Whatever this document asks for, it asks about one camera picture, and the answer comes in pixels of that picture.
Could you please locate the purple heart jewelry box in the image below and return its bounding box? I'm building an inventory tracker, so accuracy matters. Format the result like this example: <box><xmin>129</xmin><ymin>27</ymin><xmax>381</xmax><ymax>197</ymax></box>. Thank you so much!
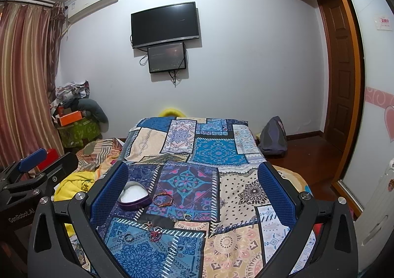
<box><xmin>117</xmin><ymin>181</ymin><xmax>152</xmax><ymax>211</ymax></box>

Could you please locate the red string bracelet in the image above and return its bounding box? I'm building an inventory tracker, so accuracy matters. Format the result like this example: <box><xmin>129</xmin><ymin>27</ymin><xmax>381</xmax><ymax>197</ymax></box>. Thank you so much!
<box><xmin>149</xmin><ymin>225</ymin><xmax>164</xmax><ymax>242</ymax></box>

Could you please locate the red box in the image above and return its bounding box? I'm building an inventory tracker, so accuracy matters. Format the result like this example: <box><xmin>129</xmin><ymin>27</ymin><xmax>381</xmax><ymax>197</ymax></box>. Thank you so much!
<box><xmin>37</xmin><ymin>149</ymin><xmax>59</xmax><ymax>171</ymax></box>

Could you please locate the yellow cloth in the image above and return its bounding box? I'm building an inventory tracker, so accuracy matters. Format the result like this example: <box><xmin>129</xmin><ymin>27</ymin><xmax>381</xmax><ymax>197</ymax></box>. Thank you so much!
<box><xmin>53</xmin><ymin>169</ymin><xmax>96</xmax><ymax>235</ymax></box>

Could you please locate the striped brown blanket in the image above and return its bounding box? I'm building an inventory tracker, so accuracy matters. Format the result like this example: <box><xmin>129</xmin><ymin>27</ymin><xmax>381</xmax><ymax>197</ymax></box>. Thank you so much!
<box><xmin>76</xmin><ymin>138</ymin><xmax>123</xmax><ymax>172</ymax></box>

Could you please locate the orange box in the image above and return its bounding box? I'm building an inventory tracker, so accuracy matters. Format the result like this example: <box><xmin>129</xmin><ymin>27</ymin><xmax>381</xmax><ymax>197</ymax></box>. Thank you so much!
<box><xmin>58</xmin><ymin>111</ymin><xmax>83</xmax><ymax>126</ymax></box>

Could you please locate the grey backpack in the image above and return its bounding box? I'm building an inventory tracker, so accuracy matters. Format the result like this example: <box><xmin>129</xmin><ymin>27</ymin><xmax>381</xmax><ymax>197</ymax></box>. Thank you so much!
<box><xmin>258</xmin><ymin>116</ymin><xmax>288</xmax><ymax>156</ymax></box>

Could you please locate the patchwork patterned bedspread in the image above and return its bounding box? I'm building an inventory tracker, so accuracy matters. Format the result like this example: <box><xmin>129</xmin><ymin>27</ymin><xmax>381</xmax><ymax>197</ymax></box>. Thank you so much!
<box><xmin>69</xmin><ymin>116</ymin><xmax>318</xmax><ymax>278</ymax></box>

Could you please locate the grey neck pillow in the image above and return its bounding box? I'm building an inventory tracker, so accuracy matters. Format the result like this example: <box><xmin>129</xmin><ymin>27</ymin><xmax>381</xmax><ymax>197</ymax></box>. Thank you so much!
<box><xmin>77</xmin><ymin>98</ymin><xmax>108</xmax><ymax>124</ymax></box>

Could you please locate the pile of clothes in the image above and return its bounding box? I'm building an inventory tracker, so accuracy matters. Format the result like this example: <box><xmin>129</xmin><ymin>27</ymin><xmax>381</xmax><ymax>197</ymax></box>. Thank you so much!
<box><xmin>50</xmin><ymin>80</ymin><xmax>90</xmax><ymax>112</ymax></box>

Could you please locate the white wardrobe door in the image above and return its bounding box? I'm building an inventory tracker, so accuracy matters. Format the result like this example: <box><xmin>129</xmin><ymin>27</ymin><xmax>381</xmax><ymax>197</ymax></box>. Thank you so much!
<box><xmin>341</xmin><ymin>0</ymin><xmax>393</xmax><ymax>273</ymax></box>

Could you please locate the yellow plush toy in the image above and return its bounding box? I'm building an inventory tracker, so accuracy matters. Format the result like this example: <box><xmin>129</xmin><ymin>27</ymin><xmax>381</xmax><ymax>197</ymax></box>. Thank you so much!
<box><xmin>159</xmin><ymin>108</ymin><xmax>186</xmax><ymax>118</ymax></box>

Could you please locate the striped pink curtain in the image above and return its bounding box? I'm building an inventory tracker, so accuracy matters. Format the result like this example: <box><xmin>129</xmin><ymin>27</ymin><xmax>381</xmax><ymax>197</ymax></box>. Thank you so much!
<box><xmin>1</xmin><ymin>2</ymin><xmax>65</xmax><ymax>167</ymax></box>

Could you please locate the brown wooden door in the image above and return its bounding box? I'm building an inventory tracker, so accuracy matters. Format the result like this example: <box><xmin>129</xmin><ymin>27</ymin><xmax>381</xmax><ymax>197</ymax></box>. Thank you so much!
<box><xmin>317</xmin><ymin>0</ymin><xmax>361</xmax><ymax>183</ymax></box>

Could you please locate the white air conditioner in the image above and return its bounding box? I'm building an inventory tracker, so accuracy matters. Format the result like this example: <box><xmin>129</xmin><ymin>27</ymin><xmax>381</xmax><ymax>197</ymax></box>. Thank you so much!
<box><xmin>67</xmin><ymin>0</ymin><xmax>118</xmax><ymax>24</ymax></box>

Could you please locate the orange braided bracelet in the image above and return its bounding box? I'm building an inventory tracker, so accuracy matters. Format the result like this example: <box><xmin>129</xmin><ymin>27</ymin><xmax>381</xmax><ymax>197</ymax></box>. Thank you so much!
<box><xmin>152</xmin><ymin>192</ymin><xmax>174</xmax><ymax>208</ymax></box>

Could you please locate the small black wall monitor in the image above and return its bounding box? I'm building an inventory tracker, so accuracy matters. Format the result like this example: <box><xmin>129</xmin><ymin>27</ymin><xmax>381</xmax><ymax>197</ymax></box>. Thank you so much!
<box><xmin>148</xmin><ymin>42</ymin><xmax>186</xmax><ymax>74</ymax></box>

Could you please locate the black wall television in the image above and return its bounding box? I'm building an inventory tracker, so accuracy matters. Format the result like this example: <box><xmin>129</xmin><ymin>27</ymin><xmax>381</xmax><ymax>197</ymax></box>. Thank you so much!
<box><xmin>130</xmin><ymin>2</ymin><xmax>200</xmax><ymax>48</ymax></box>

